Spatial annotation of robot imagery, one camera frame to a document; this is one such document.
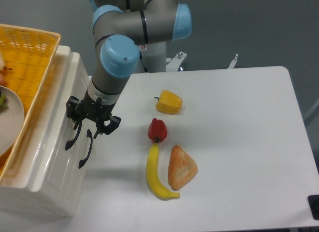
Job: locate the yellow bell pepper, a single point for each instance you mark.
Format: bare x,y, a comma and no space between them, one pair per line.
168,103

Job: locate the black drawer handle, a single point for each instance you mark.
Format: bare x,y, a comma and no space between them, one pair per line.
88,149
71,142

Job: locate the red bell pepper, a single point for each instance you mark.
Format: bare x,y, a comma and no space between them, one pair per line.
157,131

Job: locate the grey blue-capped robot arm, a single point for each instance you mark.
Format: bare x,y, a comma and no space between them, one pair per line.
119,28

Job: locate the black lower drawer handle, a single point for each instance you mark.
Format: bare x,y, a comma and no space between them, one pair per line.
88,149

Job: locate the pale pear in basket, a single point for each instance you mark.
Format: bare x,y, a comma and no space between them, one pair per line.
2,63

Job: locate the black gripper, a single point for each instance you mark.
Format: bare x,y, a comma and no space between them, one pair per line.
94,111

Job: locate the black top drawer handle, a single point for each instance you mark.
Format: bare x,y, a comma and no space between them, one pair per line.
71,142

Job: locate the triangular bread pastry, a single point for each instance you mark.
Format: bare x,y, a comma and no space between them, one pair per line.
182,168

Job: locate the yellow banana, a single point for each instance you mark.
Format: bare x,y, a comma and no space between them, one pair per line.
153,181

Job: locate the white metal base frame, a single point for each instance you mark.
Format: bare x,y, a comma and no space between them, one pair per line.
175,63

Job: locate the white plate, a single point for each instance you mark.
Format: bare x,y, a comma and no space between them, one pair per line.
11,120

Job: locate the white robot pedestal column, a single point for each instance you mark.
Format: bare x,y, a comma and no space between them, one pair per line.
152,58

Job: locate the red fruit in basket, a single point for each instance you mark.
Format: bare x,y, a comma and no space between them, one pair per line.
2,80

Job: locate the green grapes on plate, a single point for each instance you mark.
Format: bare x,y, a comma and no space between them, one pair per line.
3,103

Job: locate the yellow wicker basket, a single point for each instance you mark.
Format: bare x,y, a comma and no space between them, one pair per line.
29,53

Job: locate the white drawer cabinet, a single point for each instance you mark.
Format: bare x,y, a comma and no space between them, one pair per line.
15,187

